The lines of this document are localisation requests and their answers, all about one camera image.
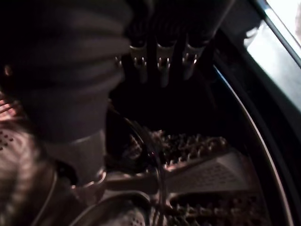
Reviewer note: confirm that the perforated steel washer drum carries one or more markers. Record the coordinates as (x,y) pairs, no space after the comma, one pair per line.
(202,212)

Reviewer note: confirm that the white washing machine front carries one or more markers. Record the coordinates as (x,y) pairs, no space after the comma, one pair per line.
(279,54)

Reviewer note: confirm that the grey drum lifter paddle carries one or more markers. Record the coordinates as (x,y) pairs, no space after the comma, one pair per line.
(211,174)

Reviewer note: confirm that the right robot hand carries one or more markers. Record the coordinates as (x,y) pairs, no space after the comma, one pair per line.
(61,70)

